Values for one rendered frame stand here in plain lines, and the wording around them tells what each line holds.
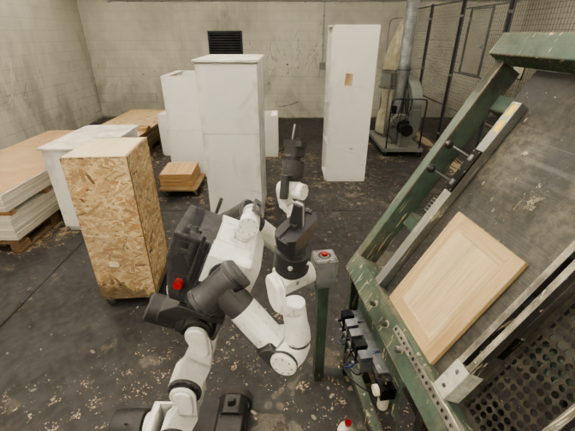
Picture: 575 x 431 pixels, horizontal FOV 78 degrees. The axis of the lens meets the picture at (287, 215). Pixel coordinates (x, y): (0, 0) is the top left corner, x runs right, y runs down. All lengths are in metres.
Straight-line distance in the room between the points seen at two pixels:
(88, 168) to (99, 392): 1.41
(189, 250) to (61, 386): 1.82
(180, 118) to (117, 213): 2.95
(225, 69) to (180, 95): 2.00
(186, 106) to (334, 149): 2.17
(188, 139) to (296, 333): 4.68
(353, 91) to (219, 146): 2.16
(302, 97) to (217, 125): 6.01
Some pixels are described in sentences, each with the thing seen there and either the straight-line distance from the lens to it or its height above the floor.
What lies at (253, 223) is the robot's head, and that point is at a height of 1.43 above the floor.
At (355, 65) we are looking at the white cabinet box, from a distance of 4.99.
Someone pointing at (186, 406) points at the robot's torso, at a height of 0.58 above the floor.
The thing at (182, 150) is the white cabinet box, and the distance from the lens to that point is 5.54.
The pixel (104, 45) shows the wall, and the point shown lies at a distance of 10.25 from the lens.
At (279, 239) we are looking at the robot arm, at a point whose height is 1.57.
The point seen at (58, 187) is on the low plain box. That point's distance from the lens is 4.41.
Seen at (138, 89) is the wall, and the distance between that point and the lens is 10.09.
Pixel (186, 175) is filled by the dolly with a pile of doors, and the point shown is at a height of 0.29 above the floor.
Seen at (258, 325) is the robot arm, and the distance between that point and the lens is 1.05.
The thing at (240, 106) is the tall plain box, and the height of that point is 1.35.
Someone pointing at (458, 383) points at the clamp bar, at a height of 0.99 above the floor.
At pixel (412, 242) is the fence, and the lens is 1.69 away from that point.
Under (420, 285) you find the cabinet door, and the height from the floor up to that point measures 1.02.
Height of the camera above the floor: 1.96
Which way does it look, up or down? 27 degrees down
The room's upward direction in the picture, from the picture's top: straight up
